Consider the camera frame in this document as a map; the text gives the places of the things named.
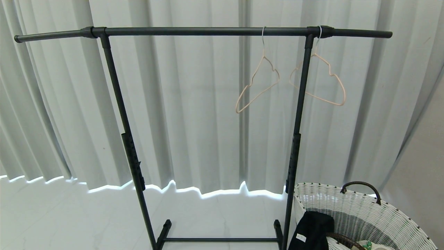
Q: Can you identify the pink clothes hanger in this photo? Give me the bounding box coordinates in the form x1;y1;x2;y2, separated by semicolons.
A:
236;27;280;114
289;27;346;106

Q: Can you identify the black clothes rack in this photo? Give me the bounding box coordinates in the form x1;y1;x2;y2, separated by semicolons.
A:
14;25;393;250

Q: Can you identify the white laundry basket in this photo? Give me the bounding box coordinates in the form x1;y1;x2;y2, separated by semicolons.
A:
293;181;438;250

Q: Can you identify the black garment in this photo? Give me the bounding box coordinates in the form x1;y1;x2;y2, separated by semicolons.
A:
288;211;335;250

